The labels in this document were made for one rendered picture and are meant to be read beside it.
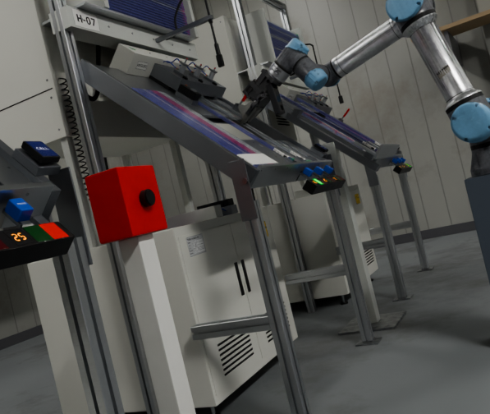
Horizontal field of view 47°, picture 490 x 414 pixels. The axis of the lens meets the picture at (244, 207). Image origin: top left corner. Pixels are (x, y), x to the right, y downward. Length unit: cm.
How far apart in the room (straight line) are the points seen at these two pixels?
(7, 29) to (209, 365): 132
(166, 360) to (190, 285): 46
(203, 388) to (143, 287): 59
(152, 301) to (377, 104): 426
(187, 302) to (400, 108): 385
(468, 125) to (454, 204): 348
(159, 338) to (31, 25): 121
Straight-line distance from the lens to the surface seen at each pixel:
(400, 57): 535
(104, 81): 188
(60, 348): 215
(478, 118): 179
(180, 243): 175
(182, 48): 247
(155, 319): 133
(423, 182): 527
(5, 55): 219
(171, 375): 136
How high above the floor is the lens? 61
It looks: 1 degrees up
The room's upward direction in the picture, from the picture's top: 14 degrees counter-clockwise
